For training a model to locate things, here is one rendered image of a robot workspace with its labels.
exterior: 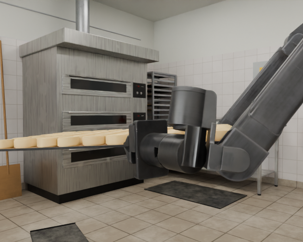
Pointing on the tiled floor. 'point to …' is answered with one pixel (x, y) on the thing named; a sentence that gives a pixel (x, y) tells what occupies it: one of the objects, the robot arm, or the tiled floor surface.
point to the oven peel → (4, 178)
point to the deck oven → (81, 110)
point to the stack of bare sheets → (58, 234)
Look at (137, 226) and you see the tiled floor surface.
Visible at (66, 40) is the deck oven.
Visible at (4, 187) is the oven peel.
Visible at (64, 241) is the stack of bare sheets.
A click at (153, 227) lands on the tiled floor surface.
